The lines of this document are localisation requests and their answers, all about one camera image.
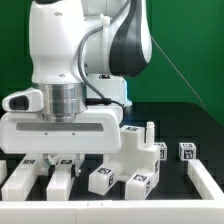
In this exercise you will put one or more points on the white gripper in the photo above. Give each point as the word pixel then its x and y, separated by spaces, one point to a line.
pixel 92 132

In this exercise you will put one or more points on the white chair back frame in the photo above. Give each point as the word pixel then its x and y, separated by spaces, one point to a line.
pixel 25 176

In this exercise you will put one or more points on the white chair seat part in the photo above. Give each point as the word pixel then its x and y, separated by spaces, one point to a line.
pixel 138 151

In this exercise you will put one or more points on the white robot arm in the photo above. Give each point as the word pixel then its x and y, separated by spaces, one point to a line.
pixel 81 52

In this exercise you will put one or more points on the white block at left edge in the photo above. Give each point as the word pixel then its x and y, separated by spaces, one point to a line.
pixel 3 170

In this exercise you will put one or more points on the white obstacle fence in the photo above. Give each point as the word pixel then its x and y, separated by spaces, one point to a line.
pixel 202 211

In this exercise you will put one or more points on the white small cube left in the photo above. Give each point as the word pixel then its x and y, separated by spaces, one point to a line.
pixel 163 150

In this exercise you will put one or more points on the white small cube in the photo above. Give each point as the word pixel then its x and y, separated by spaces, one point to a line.
pixel 187 151
pixel 163 150

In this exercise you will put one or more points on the white small cube right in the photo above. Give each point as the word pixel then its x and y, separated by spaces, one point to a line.
pixel 187 151

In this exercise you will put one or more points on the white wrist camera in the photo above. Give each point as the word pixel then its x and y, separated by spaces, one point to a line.
pixel 29 100

